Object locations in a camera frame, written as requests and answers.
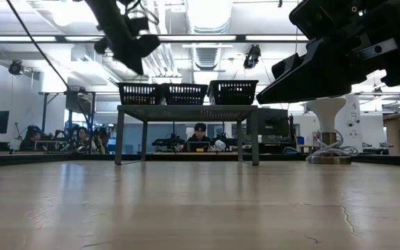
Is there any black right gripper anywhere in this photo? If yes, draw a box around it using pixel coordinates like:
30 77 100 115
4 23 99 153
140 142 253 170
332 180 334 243
256 0 400 106

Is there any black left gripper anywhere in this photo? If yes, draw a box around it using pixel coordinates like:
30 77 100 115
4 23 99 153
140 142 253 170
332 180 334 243
93 33 162 76

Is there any black plastic slotted basket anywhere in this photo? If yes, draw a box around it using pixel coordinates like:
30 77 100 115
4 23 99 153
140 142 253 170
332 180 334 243
117 82 166 106
207 79 260 106
162 83 210 106

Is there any white cylindrical column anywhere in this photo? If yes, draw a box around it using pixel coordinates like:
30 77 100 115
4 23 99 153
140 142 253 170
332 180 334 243
335 94 364 153

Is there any grey metal table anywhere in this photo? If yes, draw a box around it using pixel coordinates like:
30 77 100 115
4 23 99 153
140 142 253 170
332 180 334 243
115 104 260 167

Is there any person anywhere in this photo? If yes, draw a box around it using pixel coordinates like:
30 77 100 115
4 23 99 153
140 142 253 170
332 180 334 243
76 126 96 154
19 124 47 153
177 122 218 153

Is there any black metal rack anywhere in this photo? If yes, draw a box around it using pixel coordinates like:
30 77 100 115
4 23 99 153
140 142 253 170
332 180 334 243
39 90 97 140

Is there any black laptop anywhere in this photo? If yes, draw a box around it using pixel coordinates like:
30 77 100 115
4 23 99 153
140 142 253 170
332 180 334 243
185 140 211 153

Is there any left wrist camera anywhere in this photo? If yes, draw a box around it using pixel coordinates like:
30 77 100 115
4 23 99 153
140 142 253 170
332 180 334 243
126 16 151 35

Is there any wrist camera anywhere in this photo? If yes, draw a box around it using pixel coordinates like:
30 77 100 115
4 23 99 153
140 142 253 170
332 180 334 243
126 16 151 35
355 37 399 60

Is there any white pedestal stand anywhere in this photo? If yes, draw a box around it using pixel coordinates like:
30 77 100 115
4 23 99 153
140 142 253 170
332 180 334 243
306 96 352 165

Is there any black ceiling camera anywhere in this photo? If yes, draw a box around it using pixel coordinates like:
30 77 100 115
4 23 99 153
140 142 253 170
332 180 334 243
8 59 24 76
243 44 262 69

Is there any silver ventilation duct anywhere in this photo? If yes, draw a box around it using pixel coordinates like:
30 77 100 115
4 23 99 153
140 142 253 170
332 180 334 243
185 0 234 70

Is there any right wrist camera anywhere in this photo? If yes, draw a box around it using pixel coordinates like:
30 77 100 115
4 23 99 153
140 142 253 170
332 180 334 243
355 37 399 60

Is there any white coiled lamp cable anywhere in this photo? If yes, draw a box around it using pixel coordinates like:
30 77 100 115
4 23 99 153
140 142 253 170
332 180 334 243
306 129 359 163

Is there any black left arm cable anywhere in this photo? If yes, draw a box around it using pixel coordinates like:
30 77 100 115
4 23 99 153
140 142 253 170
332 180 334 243
6 0 93 138

